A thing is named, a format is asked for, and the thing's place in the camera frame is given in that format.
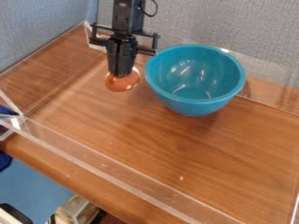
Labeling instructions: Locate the black cable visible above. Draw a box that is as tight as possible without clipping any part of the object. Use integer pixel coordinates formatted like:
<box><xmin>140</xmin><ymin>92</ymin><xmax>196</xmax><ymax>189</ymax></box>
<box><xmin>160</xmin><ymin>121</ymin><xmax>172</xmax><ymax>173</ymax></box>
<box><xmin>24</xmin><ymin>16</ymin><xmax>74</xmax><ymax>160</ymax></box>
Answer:
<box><xmin>139</xmin><ymin>0</ymin><xmax>159</xmax><ymax>18</ymax></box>

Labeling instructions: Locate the beige box under table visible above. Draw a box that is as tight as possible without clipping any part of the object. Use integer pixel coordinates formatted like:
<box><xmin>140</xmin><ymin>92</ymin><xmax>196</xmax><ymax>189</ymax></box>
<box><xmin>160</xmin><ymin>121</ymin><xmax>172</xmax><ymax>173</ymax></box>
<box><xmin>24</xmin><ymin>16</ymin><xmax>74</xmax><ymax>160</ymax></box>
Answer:
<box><xmin>47</xmin><ymin>195</ymin><xmax>99</xmax><ymax>224</ymax></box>

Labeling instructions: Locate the blue plastic bowl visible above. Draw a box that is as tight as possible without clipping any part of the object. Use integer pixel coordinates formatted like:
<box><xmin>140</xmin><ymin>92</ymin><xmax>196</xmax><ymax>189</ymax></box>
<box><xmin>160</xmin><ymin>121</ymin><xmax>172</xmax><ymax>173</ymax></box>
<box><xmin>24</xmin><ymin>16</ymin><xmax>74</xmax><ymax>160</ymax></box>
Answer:
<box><xmin>144</xmin><ymin>44</ymin><xmax>247</xmax><ymax>116</ymax></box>

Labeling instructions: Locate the clear acrylic front barrier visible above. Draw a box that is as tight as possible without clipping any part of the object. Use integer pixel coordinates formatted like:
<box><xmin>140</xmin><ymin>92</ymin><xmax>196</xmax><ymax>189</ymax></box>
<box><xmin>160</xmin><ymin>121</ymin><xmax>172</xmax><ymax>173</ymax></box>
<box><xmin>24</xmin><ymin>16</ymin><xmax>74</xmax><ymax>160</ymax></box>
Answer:
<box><xmin>0</xmin><ymin>116</ymin><xmax>243</xmax><ymax>224</ymax></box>

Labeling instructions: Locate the clear acrylic corner bracket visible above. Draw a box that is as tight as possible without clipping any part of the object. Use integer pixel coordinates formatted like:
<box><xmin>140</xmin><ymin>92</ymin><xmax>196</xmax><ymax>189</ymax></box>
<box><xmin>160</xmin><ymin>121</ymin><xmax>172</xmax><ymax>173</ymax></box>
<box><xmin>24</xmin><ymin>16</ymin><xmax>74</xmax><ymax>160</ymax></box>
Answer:
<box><xmin>83</xmin><ymin>19</ymin><xmax>126</xmax><ymax>54</ymax></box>

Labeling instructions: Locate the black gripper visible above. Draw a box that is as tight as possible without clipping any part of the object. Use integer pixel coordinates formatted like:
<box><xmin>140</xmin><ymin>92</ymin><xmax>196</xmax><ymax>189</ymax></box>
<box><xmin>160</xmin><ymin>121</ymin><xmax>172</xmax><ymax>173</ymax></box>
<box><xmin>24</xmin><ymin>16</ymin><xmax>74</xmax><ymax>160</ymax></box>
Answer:
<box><xmin>92</xmin><ymin>24</ymin><xmax>160</xmax><ymax>77</ymax></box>

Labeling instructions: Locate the black and white object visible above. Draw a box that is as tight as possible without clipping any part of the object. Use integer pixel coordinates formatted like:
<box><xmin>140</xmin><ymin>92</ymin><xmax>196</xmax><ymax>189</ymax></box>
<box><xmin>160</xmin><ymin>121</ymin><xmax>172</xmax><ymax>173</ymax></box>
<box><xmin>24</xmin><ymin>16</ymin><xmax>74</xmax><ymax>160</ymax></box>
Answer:
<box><xmin>0</xmin><ymin>203</ymin><xmax>34</xmax><ymax>224</ymax></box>

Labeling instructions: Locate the clear acrylic left bracket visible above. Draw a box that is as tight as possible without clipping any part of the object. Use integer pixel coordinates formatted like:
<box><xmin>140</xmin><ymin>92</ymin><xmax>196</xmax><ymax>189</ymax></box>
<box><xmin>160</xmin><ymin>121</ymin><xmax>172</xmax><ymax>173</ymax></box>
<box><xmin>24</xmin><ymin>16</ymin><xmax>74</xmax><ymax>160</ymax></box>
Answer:
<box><xmin>0</xmin><ymin>90</ymin><xmax>24</xmax><ymax>142</ymax></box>

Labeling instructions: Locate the blue cloth object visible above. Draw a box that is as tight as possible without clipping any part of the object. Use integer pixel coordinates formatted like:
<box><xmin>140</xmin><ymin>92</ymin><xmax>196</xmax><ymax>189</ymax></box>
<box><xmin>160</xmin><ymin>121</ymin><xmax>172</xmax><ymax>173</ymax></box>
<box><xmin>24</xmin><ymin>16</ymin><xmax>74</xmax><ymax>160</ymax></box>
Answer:
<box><xmin>0</xmin><ymin>104</ymin><xmax>19</xmax><ymax>172</ymax></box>

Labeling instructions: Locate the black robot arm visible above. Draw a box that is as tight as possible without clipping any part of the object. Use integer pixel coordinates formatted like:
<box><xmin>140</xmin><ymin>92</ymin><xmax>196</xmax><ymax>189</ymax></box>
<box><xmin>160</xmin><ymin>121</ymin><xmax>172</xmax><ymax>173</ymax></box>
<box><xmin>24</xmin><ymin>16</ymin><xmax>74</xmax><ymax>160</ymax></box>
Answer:
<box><xmin>88</xmin><ymin>0</ymin><xmax>160</xmax><ymax>78</ymax></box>

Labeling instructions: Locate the brown and white toy mushroom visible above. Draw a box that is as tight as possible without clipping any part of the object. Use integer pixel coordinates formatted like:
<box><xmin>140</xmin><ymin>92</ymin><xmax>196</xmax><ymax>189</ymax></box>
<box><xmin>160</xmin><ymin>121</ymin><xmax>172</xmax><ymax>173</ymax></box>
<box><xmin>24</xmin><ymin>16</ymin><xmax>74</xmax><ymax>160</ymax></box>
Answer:
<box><xmin>104</xmin><ymin>67</ymin><xmax>140</xmax><ymax>92</ymax></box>

